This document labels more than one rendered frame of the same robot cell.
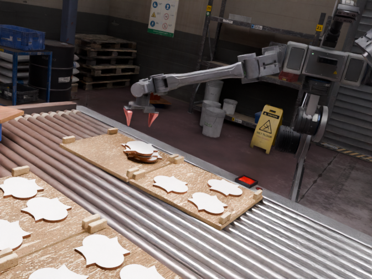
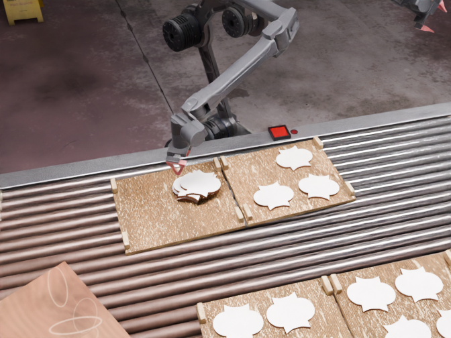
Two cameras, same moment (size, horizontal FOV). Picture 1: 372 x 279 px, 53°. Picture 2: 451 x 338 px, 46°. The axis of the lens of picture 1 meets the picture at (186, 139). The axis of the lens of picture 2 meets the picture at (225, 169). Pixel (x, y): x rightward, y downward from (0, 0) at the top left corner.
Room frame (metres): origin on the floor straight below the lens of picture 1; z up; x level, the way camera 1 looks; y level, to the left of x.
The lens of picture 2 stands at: (0.55, 1.14, 2.31)
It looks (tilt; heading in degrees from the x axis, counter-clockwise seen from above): 43 degrees down; 311
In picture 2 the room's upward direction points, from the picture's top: straight up
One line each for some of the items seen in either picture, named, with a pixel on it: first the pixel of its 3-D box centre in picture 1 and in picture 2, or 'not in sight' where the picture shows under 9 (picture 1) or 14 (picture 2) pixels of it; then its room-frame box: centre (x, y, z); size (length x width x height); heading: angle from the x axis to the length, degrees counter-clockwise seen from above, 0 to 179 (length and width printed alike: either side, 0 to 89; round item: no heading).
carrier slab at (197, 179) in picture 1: (197, 189); (284, 179); (1.32, -0.08, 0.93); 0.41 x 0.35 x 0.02; 58
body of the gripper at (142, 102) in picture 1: (142, 100); (180, 139); (1.56, 0.21, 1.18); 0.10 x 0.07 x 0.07; 119
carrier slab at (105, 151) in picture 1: (120, 153); (174, 204); (1.54, 0.28, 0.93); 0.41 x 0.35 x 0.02; 58
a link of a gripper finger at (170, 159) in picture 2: (132, 115); (178, 161); (1.54, 0.25, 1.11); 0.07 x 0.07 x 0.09; 29
